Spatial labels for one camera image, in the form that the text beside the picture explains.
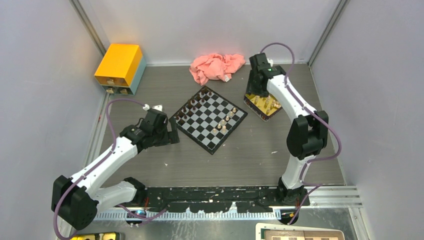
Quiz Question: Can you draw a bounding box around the gold tin tray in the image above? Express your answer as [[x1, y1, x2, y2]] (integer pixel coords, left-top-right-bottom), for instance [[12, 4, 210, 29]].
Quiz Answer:
[[243, 93, 283, 122]]

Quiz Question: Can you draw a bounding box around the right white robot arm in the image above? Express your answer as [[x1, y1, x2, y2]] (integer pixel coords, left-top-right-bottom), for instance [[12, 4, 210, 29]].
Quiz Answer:
[[243, 52, 329, 206]]

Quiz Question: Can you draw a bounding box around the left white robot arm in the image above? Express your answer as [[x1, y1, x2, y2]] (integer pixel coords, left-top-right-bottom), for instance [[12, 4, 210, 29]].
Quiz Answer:
[[51, 107, 180, 231]]

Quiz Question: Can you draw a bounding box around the black white chess board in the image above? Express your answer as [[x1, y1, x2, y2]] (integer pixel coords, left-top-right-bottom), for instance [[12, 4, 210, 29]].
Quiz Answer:
[[172, 85, 248, 155]]

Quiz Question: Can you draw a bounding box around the boxed chess board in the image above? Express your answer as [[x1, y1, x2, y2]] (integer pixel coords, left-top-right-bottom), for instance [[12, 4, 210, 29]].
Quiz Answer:
[[255, 223, 345, 240]]

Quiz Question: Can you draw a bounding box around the pink crumpled cloth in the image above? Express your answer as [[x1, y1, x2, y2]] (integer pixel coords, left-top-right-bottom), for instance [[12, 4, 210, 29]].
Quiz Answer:
[[189, 53, 246, 86]]

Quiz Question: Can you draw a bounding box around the yellow teal drawer box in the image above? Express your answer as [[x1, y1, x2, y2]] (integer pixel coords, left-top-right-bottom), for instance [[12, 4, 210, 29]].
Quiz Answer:
[[94, 43, 147, 96]]

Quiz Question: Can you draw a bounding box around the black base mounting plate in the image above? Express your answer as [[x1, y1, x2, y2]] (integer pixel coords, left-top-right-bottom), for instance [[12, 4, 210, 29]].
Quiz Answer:
[[128, 186, 310, 214]]

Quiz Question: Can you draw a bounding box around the yellow object at edge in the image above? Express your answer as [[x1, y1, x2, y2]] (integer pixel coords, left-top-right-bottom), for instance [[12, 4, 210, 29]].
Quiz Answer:
[[71, 231, 124, 240]]

